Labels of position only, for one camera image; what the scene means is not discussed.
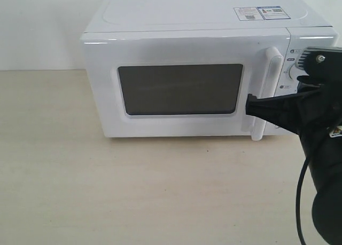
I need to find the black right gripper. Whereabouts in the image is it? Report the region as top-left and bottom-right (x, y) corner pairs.
(246, 75), (341, 149)

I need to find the white microwave door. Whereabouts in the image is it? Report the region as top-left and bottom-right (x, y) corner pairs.
(81, 28), (290, 140)

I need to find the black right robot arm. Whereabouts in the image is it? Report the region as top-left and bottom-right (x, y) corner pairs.
(246, 76), (341, 244)

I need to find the white printed label sticker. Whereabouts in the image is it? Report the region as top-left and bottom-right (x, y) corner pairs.
(234, 6), (291, 21)

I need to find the white microwave oven body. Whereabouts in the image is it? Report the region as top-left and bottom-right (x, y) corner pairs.
(80, 0), (338, 137)

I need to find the upper white control knob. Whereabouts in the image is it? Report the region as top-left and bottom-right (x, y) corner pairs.
(288, 65), (303, 81)

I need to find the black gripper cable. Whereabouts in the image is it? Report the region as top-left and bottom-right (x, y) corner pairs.
(295, 159), (310, 245)

